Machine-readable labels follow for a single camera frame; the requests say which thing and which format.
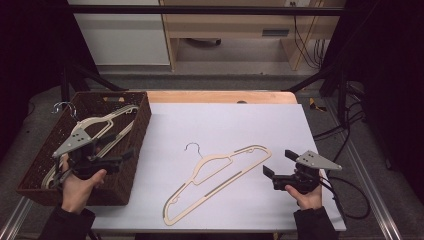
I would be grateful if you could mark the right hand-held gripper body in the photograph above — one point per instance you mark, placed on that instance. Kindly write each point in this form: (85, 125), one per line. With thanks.
(315, 160)

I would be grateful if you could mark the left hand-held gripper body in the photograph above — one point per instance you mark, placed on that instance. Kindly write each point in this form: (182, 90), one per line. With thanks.
(76, 141)

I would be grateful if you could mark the beige clothes hanger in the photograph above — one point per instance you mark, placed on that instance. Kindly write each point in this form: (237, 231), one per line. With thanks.
(93, 120)
(216, 157)

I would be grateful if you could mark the brown woven basket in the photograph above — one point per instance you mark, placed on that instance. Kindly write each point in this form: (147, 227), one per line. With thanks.
(140, 133)

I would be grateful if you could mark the person's right hand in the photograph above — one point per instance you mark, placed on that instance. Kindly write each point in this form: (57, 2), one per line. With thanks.
(308, 200)

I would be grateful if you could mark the person's left hand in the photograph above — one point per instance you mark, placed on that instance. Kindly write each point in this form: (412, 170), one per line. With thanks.
(76, 193)

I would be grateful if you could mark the yellow and black tape piece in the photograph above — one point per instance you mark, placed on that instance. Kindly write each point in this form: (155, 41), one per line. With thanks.
(315, 106)

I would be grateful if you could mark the white table sheet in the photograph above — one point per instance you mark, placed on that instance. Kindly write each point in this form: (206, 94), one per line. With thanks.
(216, 126)

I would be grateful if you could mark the white cabinet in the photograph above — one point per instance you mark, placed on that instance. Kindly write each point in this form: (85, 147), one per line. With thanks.
(123, 40)

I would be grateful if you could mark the dark curtain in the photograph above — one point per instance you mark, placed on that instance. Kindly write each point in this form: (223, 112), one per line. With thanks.
(30, 50)
(393, 66)

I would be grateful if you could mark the light wooden desk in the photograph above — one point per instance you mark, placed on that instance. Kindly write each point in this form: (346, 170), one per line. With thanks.
(226, 24)

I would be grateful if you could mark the black slanted frame strut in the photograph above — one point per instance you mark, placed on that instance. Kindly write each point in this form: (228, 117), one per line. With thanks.
(313, 80)
(96, 78)

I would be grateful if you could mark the aluminium rail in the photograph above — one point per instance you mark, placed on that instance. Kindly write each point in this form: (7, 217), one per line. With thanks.
(376, 200)
(15, 220)

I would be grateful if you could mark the black horizontal frame bar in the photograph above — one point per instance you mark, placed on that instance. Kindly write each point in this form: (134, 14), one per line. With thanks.
(200, 10)

